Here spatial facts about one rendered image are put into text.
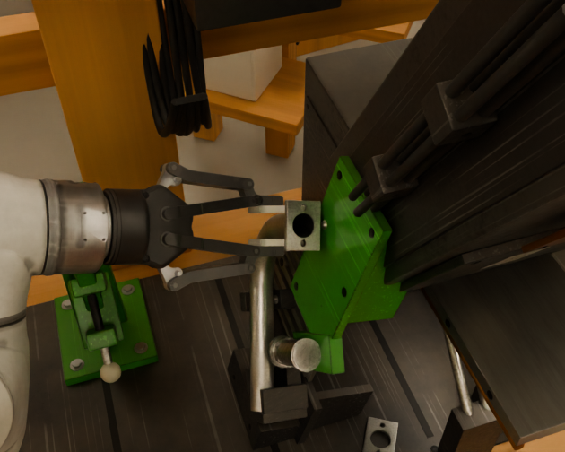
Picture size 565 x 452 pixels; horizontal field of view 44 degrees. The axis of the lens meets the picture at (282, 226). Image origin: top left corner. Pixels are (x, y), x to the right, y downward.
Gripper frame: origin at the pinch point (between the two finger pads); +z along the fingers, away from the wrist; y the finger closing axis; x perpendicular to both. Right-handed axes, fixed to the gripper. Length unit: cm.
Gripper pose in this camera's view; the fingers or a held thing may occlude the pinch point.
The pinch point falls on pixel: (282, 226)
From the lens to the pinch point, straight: 78.3
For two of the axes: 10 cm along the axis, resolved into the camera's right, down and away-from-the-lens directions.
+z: 8.7, 0.0, 4.9
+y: -0.1, -10.0, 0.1
